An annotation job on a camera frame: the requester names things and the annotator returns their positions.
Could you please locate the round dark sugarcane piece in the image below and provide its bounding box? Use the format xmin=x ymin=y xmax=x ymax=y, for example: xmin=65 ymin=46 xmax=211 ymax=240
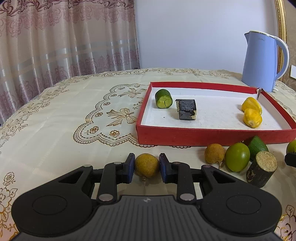
xmin=246 ymin=151 xmax=278 ymax=188

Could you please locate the brown longan fruit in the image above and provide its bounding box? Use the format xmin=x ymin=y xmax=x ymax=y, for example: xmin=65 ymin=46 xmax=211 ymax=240
xmin=134 ymin=153 xmax=159 ymax=182
xmin=204 ymin=144 xmax=226 ymax=169

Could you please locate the dark square sugarcane piece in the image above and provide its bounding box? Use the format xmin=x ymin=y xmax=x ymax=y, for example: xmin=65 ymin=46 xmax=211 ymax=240
xmin=176 ymin=99 xmax=197 ymax=121

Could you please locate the yellow pepper piece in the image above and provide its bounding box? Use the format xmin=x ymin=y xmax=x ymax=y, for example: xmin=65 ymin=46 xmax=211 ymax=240
xmin=241 ymin=97 xmax=262 ymax=115
xmin=243 ymin=108 xmax=262 ymax=128

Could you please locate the green cucumber piece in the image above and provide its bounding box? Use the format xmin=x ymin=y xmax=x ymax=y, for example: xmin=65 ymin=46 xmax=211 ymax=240
xmin=154 ymin=89 xmax=173 ymax=109

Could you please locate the dark green lime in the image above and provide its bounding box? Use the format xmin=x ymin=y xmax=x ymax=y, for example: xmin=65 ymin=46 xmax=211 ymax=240
xmin=247 ymin=136 xmax=269 ymax=162

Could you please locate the light green round fruit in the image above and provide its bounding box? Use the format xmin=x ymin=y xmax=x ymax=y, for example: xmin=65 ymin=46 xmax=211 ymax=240
xmin=225 ymin=143 xmax=250 ymax=172

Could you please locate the red shallow box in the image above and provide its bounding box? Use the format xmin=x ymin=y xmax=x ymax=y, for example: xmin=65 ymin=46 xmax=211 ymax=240
xmin=136 ymin=82 xmax=295 ymax=146

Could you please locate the beige embroidered tablecloth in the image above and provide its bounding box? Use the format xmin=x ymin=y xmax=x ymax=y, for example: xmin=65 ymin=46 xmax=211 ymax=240
xmin=0 ymin=67 xmax=296 ymax=241

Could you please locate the blue electric kettle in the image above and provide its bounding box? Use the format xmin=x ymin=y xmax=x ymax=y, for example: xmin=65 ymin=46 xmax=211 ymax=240
xmin=242 ymin=31 xmax=290 ymax=92

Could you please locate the pink patterned curtain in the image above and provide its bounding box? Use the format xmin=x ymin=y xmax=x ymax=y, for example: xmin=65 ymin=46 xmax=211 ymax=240
xmin=1 ymin=1 xmax=140 ymax=122

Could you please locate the white wall switch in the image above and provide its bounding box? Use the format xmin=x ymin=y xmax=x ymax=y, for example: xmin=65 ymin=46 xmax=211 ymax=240
xmin=290 ymin=65 xmax=296 ymax=79

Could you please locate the gold mirror frame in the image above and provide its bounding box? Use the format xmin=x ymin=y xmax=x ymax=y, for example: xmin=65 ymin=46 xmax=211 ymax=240
xmin=274 ymin=0 xmax=287 ymax=71

